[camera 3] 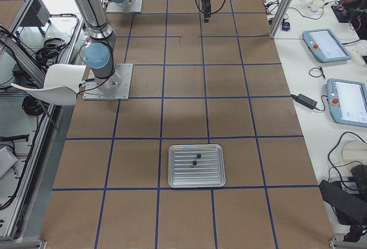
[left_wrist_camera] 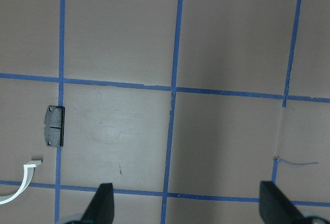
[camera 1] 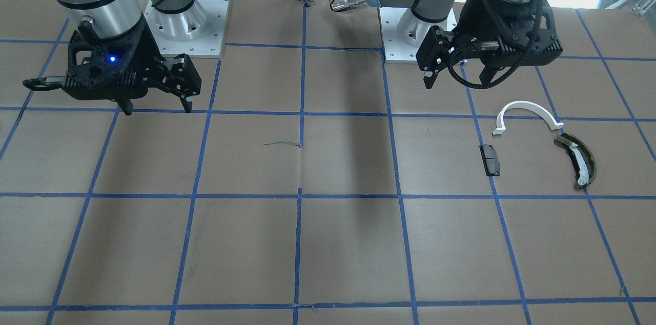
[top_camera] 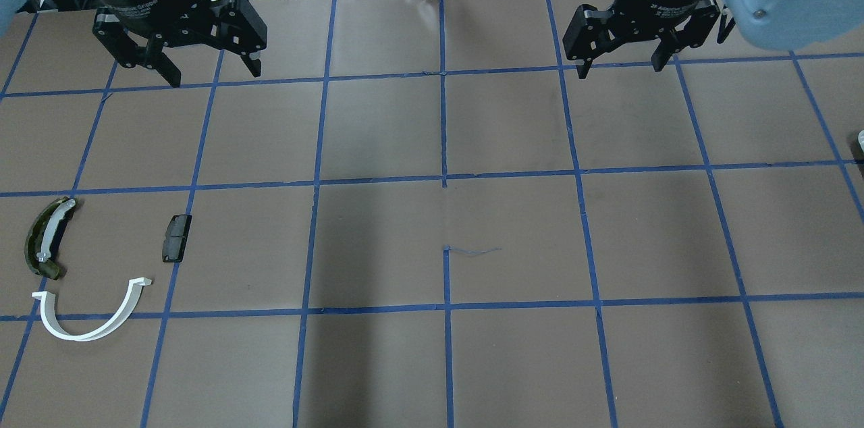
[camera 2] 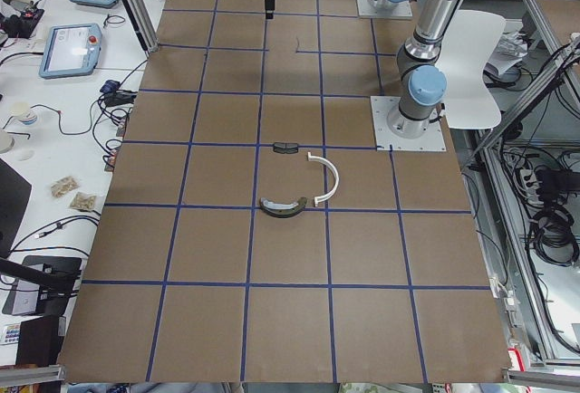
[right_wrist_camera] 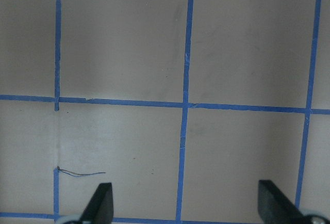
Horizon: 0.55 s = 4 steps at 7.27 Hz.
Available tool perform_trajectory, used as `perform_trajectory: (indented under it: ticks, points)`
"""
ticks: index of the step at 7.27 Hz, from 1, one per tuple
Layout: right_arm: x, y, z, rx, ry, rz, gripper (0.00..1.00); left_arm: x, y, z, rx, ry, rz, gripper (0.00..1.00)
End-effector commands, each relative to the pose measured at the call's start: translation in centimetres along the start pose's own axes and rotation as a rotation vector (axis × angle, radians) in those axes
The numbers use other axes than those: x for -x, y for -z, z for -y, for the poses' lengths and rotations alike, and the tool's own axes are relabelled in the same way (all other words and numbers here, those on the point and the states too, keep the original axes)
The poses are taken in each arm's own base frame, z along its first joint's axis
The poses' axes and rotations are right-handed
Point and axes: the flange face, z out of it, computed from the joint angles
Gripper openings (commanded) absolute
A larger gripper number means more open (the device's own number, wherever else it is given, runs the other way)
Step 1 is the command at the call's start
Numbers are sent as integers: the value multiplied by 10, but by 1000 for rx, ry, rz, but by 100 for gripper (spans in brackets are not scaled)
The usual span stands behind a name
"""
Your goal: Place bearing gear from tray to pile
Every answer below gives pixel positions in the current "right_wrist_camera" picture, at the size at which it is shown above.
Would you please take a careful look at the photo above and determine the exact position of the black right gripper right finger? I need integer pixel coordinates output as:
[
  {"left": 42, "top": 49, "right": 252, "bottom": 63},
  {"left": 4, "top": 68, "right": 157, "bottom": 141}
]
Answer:
[{"left": 258, "top": 180, "right": 309, "bottom": 224}]

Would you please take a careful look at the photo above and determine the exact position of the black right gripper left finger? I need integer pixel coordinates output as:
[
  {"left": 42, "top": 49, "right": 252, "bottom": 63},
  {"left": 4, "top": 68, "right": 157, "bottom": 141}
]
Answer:
[{"left": 79, "top": 183, "right": 114, "bottom": 224}]

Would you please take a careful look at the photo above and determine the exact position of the thin loose wire strand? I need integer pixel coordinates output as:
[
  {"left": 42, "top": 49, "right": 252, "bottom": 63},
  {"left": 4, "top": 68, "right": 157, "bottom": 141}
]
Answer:
[{"left": 57, "top": 166, "right": 106, "bottom": 178}]

